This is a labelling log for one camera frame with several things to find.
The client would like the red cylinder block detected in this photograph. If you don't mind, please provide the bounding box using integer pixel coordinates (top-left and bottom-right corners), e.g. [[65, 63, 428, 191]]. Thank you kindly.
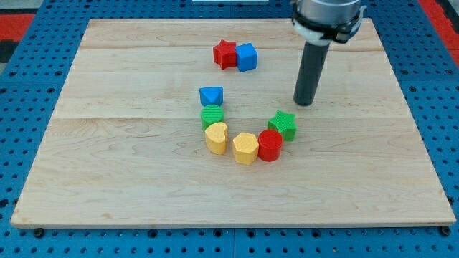
[[258, 129, 283, 162]]

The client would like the green cylinder block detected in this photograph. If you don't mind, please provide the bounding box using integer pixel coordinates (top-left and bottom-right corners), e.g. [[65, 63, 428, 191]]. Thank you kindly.
[[201, 105, 224, 131]]

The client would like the yellow hexagon block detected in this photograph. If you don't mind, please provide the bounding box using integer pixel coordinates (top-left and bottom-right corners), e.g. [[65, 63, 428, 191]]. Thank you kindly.
[[232, 132, 259, 165]]

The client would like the blue cube block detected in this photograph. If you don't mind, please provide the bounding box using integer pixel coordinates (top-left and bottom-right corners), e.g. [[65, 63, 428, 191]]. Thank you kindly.
[[235, 43, 257, 72]]

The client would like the green star block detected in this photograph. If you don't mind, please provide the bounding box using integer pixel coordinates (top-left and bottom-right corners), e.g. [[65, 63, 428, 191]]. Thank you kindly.
[[267, 110, 297, 142]]

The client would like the yellow heart block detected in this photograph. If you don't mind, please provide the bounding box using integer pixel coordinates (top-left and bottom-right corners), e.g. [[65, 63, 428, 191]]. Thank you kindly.
[[204, 122, 227, 155]]

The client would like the red star block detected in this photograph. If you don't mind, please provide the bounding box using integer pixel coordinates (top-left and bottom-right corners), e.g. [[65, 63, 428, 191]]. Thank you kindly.
[[213, 39, 237, 70]]

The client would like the blue triangle block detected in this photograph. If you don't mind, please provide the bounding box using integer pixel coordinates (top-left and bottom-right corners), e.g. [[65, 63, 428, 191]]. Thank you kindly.
[[199, 86, 224, 106]]

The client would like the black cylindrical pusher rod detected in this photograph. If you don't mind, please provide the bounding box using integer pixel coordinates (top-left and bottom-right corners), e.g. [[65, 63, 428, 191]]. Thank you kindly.
[[293, 42, 329, 106]]

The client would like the wooden board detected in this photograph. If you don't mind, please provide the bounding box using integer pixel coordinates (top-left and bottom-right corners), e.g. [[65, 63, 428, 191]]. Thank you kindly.
[[11, 19, 456, 229]]

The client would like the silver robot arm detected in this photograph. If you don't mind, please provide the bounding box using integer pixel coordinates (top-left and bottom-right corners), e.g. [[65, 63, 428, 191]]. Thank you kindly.
[[291, 0, 366, 106]]

